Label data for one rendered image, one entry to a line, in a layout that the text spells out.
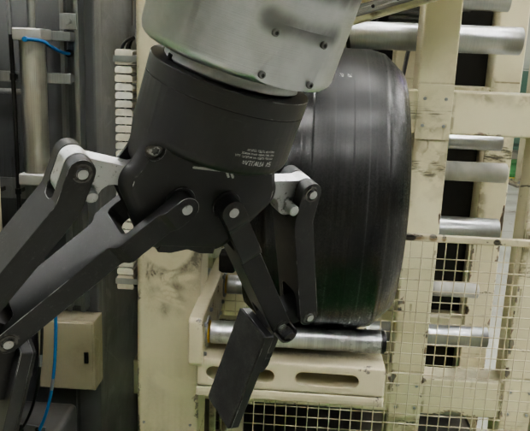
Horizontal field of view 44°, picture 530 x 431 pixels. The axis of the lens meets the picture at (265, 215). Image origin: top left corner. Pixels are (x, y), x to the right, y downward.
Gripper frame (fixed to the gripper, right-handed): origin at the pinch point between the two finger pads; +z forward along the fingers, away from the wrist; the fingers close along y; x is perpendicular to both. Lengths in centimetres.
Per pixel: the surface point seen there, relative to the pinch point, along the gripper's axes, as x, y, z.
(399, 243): 42, 67, 11
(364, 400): 40, 74, 44
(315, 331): 51, 66, 36
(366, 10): 99, 91, -20
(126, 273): 80, 40, 42
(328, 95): 60, 56, -7
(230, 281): 83, 67, 46
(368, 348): 44, 74, 35
